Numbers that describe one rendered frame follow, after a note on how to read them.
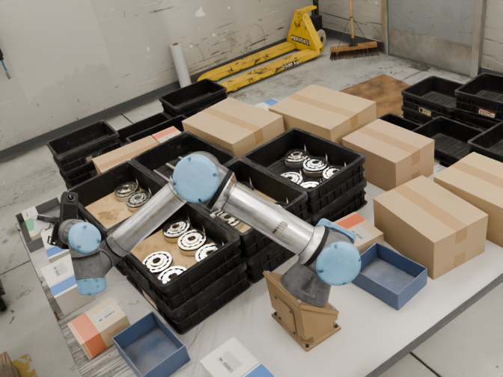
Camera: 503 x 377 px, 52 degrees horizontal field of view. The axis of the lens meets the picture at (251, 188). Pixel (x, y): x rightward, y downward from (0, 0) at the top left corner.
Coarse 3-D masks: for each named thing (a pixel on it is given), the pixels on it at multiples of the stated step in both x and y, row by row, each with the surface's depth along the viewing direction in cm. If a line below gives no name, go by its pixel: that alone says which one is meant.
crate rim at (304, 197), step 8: (240, 160) 203; (256, 168) 196; (272, 176) 190; (288, 184) 184; (304, 192) 178; (296, 200) 175; (304, 200) 177; (200, 208) 181; (288, 208) 173; (216, 216) 175; (224, 224) 171; (240, 232) 166; (248, 232) 165; (256, 232) 168; (240, 240) 166
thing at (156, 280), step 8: (192, 208) 183; (208, 216) 176; (120, 224) 181; (216, 224) 172; (112, 232) 179; (232, 232) 167; (232, 240) 163; (224, 248) 161; (232, 248) 163; (128, 256) 167; (208, 256) 159; (216, 256) 160; (136, 264) 163; (200, 264) 157; (208, 264) 159; (144, 272) 159; (152, 272) 157; (184, 272) 155; (192, 272) 156; (152, 280) 156; (176, 280) 153; (184, 280) 155; (160, 288) 153; (168, 288) 152
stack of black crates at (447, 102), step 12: (420, 84) 334; (432, 84) 340; (444, 84) 332; (456, 84) 324; (408, 96) 324; (420, 96) 317; (432, 96) 336; (444, 96) 333; (456, 96) 328; (408, 108) 329; (420, 108) 320; (432, 108) 313; (444, 108) 303; (420, 120) 326
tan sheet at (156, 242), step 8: (160, 232) 190; (144, 240) 188; (152, 240) 187; (160, 240) 186; (208, 240) 182; (136, 248) 185; (144, 248) 184; (152, 248) 183; (160, 248) 182; (168, 248) 182; (176, 248) 181; (136, 256) 181; (144, 256) 180; (176, 256) 178; (184, 256) 177; (192, 256) 176; (176, 264) 174; (184, 264) 173; (192, 264) 173
